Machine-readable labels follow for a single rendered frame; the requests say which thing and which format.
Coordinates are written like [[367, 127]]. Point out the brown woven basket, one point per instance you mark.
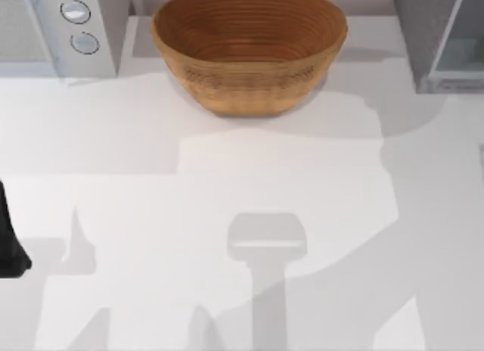
[[249, 48]]

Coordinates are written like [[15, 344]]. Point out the round microwave knob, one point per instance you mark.
[[75, 11], [84, 42]]

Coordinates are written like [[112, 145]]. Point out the grey cabinet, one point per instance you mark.
[[435, 37]]

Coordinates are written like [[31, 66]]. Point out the pale microwave oven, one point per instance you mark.
[[38, 33]]

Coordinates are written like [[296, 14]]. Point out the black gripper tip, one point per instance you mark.
[[9, 249]]

